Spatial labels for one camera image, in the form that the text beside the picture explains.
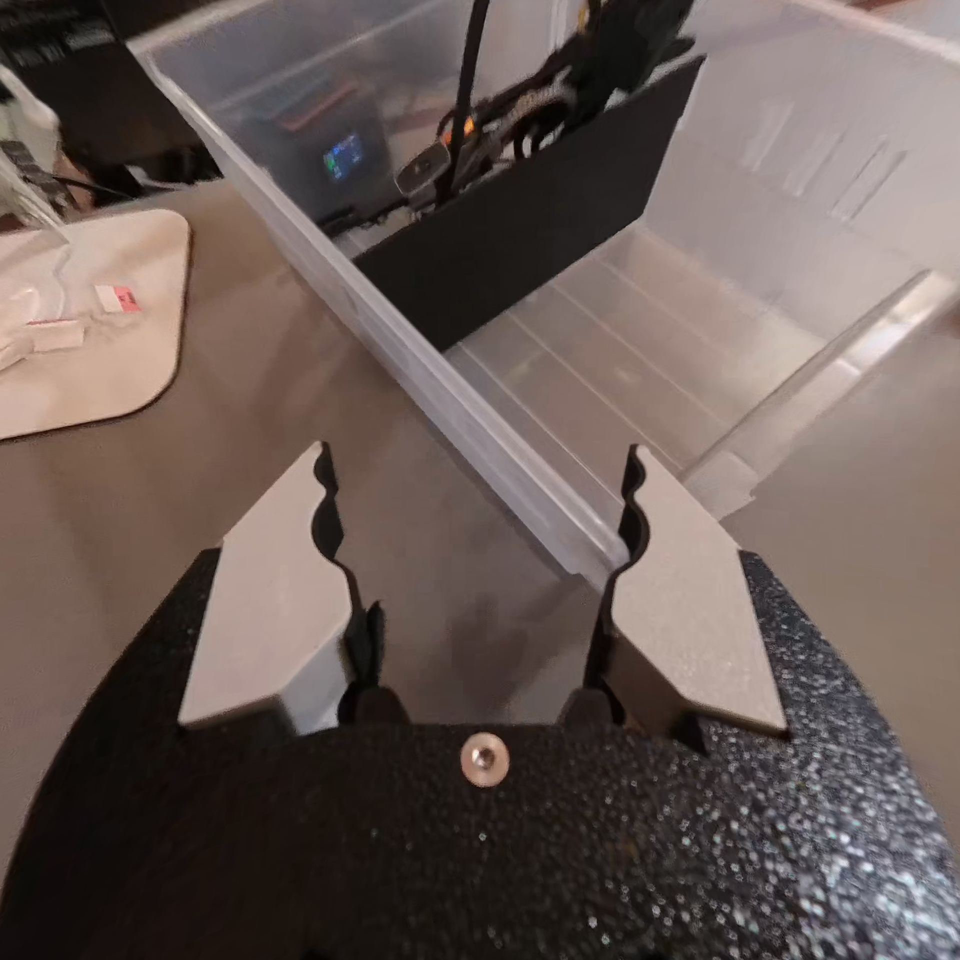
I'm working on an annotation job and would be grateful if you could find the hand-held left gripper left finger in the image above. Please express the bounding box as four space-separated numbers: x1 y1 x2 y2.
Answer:
177 440 412 738

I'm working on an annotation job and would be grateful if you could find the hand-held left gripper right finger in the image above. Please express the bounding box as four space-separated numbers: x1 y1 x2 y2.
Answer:
557 442 790 741

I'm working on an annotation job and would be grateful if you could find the white cutting board mat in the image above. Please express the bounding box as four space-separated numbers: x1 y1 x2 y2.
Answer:
0 208 193 441

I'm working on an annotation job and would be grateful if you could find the clear plastic bin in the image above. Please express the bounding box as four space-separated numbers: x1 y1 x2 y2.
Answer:
127 0 960 594

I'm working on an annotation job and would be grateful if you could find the small white block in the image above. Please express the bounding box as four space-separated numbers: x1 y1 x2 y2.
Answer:
24 318 85 351

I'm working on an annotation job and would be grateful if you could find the black bin divider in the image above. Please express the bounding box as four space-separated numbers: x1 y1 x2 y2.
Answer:
351 54 708 354

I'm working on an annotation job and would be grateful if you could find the black power bank with display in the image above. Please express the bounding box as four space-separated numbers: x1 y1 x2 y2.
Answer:
225 78 395 226

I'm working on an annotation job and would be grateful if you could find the bundle of black cables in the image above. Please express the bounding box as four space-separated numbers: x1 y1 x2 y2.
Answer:
393 0 697 211

